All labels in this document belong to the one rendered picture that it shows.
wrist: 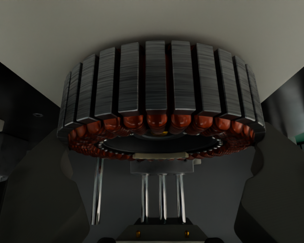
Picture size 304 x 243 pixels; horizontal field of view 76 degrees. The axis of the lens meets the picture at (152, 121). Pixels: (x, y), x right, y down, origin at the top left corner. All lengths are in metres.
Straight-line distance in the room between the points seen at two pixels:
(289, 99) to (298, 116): 0.06
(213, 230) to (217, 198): 0.05
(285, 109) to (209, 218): 0.22
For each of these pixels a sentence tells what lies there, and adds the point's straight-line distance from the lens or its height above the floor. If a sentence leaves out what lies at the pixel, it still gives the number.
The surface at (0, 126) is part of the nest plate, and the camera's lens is 0.26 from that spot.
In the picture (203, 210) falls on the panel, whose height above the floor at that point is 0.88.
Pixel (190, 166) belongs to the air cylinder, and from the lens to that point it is 0.24.
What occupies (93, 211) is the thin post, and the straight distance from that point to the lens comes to 0.20.
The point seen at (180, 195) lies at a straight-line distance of 0.26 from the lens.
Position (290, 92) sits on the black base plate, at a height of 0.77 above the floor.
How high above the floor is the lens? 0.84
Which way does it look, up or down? 18 degrees down
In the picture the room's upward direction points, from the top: 179 degrees clockwise
